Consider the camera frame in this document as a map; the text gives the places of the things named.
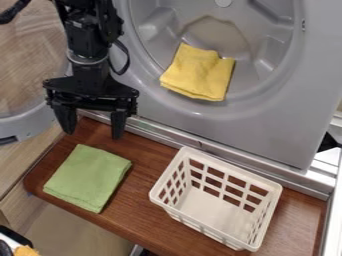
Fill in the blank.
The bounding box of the washing machine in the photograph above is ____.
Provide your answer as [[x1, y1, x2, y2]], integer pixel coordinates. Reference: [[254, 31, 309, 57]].
[[0, 0, 342, 202]]

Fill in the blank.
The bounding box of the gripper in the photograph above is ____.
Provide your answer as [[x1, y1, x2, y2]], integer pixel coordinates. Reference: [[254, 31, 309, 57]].
[[41, 62, 141, 140]]

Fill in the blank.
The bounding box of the green cloth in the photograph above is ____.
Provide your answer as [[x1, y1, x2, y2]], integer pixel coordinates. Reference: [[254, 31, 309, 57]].
[[42, 143, 134, 215]]

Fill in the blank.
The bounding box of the white basket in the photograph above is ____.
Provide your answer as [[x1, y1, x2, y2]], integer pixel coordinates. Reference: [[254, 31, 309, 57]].
[[148, 146, 285, 253]]

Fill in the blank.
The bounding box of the yellow cloth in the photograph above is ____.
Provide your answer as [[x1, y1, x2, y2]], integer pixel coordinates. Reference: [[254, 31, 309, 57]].
[[158, 42, 237, 102]]

